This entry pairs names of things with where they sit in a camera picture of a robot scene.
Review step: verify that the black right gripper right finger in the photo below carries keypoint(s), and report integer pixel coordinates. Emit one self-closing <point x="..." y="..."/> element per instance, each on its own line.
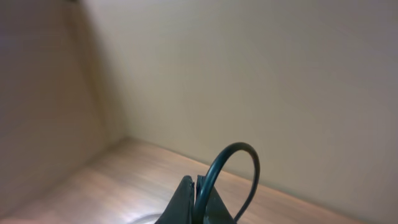
<point x="216" y="211"/>

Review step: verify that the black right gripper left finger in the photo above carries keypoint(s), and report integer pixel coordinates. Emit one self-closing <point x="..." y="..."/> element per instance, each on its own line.
<point x="180" y="208"/>

